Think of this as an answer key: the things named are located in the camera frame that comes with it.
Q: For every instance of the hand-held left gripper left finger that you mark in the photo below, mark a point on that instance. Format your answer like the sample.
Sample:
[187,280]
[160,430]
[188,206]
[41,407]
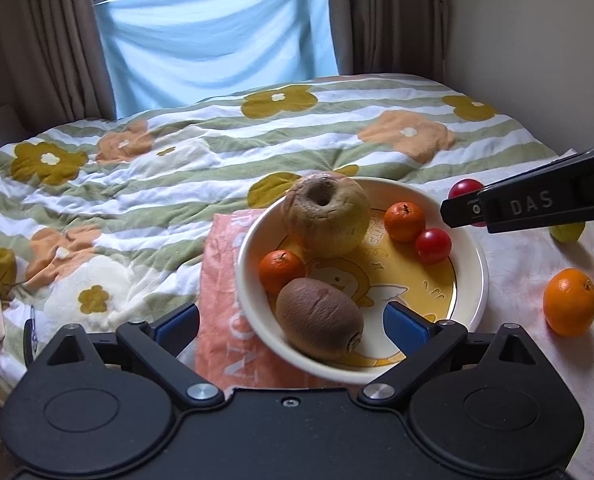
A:
[179,324]

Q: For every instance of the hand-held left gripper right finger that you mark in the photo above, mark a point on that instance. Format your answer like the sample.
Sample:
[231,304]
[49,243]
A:
[404,327]

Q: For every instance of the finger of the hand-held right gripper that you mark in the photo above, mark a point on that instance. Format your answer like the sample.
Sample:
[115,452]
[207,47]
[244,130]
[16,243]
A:
[464,208]

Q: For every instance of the cream ceramic bowl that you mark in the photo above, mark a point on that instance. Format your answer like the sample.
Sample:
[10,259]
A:
[412,285]

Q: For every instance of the small tangerine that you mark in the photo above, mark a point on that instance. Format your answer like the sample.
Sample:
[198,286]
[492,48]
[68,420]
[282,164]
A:
[281,271]
[403,221]

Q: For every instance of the brown kiwi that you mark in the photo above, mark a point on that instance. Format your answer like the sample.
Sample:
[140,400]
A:
[319,317]

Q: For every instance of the wrinkled yellow apple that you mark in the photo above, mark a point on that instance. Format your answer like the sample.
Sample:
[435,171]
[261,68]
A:
[327,215]

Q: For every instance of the orange pink towel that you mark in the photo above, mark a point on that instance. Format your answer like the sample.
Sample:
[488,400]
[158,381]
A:
[217,310]

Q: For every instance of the green round fruit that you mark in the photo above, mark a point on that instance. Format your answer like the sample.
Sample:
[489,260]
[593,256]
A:
[567,232]

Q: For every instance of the white cloth sheet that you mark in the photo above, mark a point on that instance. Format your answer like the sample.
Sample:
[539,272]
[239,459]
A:
[517,285]

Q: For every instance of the large orange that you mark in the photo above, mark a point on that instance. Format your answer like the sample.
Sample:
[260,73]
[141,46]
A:
[569,302]

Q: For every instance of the small black device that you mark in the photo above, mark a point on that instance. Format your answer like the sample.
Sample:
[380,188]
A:
[29,340]

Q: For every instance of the floral striped blanket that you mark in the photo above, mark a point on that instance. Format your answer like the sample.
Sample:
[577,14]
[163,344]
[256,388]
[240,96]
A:
[177,160]

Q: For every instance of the brown curtain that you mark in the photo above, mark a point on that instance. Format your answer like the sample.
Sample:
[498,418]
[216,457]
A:
[42,35]
[392,15]

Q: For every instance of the light blue cloth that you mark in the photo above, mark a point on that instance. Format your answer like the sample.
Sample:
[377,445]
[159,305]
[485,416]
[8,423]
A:
[217,40]

